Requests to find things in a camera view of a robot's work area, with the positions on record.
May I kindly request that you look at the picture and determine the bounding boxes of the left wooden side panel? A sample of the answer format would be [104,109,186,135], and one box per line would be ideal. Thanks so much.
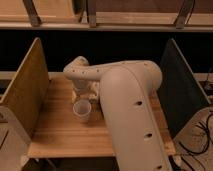
[0,38,49,141]

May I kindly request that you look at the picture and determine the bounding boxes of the dark right side panel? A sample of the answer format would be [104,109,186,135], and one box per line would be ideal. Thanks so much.
[157,39,211,138]

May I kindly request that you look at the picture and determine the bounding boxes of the black cables on floor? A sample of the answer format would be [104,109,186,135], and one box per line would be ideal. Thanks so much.
[178,111,213,171]

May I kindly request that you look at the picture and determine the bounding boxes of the wooden shelf with brackets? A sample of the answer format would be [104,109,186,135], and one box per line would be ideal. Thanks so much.
[0,0,213,33]

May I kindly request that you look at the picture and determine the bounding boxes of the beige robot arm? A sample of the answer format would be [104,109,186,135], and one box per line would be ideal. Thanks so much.
[63,60,173,171]

